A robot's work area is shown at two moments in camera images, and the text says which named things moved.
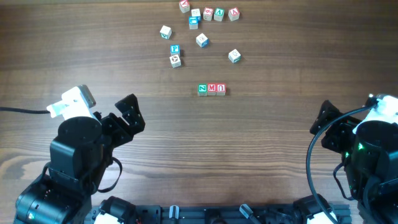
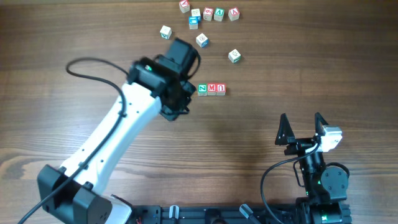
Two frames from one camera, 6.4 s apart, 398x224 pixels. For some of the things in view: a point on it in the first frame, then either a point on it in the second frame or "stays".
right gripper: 334,134 to 302,145
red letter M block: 211,89 stays
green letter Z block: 202,89 stays
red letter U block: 221,89 stays
